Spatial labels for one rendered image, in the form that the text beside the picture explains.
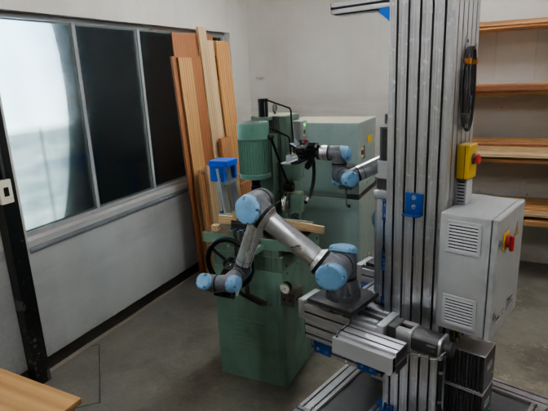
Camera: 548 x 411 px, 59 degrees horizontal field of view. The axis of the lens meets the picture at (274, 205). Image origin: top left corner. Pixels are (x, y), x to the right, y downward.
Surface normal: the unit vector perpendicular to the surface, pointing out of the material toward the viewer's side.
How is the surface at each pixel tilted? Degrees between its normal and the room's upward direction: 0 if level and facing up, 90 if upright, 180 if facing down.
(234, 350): 90
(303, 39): 90
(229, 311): 90
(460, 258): 90
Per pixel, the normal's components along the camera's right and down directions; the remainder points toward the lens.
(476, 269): -0.65, 0.22
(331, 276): -0.28, 0.34
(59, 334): 0.90, 0.08
